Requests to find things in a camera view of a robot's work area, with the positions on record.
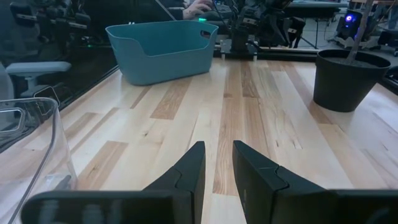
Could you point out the clear plastic bin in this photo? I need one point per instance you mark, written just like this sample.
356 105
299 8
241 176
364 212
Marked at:
28 161

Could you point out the teal plastic bin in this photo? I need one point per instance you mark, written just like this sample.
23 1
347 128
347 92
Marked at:
161 62

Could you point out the office chair with grey armrest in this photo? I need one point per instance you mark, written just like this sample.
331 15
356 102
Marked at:
37 68

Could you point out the person's hand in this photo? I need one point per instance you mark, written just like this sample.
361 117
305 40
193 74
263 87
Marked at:
197 7

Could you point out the computer tower with purple lights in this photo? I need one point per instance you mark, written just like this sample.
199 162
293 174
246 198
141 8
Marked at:
349 21

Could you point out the green plant in black pot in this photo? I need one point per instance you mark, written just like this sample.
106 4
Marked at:
345 87

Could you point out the black computer mouse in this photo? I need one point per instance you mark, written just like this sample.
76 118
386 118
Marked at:
211 16

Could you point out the dark computer desk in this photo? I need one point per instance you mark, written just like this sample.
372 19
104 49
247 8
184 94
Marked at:
314 9

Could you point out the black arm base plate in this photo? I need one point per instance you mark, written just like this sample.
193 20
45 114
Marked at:
237 48

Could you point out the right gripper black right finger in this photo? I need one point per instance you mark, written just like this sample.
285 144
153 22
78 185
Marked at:
280 202

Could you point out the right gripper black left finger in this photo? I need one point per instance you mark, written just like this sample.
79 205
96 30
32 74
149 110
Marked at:
174 205

